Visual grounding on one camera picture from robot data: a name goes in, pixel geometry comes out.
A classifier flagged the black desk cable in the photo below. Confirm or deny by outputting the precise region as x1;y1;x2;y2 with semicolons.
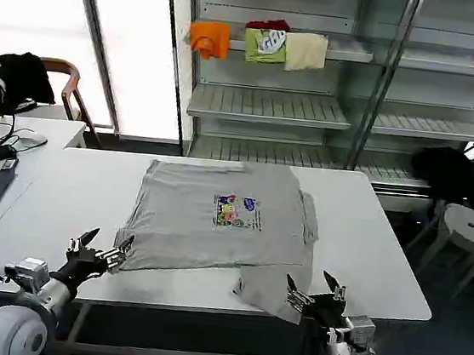
0;112;40;172

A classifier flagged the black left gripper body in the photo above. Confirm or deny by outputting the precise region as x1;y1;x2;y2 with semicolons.
50;243;111;297

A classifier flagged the white round stool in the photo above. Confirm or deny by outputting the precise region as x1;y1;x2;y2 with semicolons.
414;200;474;302

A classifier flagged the empty grey shelf rack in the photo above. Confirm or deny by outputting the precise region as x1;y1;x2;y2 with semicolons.
346;0;474;209

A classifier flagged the black power adapter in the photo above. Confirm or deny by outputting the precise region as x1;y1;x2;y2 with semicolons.
0;145;18;164

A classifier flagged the brown wooden chair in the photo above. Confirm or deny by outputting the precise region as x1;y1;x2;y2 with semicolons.
31;56;114;151

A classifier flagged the grey printed t-shirt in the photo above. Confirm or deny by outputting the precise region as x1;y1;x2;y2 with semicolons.
107;147;328;326

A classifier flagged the grey window frame post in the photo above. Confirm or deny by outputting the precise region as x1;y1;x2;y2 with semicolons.
53;0;136;136

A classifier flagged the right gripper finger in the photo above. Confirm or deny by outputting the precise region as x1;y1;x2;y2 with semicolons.
282;272;317;315
319;270;350;302

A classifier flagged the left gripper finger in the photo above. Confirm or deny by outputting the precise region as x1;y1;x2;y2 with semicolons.
100;231;136;277
66;224;102;262

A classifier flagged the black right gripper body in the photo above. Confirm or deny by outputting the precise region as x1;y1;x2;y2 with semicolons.
300;289;352;329

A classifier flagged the black jacket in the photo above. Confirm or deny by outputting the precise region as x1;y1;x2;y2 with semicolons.
0;49;61;109

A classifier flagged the grey shelf rack with clothes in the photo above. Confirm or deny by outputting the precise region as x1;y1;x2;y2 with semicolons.
147;0;395;180

